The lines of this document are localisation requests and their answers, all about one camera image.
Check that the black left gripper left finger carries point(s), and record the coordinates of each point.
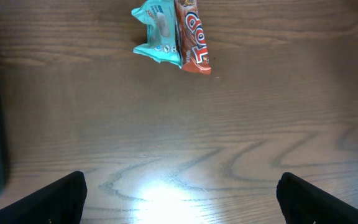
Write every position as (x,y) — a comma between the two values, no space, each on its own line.
(60,202)

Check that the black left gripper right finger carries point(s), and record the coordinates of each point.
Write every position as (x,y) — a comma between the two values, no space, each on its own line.
(304,203)

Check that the red orange snack bar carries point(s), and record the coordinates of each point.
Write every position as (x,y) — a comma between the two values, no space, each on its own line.
(191,38)

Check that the teal snack wrapper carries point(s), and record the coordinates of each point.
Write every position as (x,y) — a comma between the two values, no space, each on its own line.
(160,20)

